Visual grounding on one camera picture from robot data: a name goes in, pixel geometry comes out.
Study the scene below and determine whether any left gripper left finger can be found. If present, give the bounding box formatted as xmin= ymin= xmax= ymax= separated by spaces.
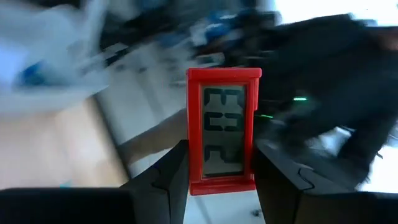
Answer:
xmin=119 ymin=139 xmax=190 ymax=224

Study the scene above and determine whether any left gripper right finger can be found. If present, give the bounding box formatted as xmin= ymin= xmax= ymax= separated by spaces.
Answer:
xmin=253 ymin=139 xmax=358 ymax=224

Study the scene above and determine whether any grey plastic bin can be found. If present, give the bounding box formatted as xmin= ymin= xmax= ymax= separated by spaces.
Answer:
xmin=93 ymin=40 xmax=268 ymax=224

